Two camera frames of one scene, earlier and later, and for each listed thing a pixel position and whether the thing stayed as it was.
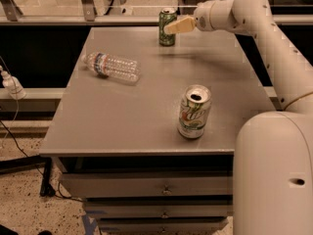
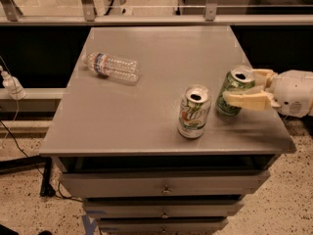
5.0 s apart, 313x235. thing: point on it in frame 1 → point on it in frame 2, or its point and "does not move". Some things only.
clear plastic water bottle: (112, 67) does not move
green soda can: (166, 16) → (238, 77)
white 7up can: (194, 111) does not move
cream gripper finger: (182, 25) → (254, 99)
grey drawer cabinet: (147, 133) does not move
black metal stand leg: (10, 165) does not move
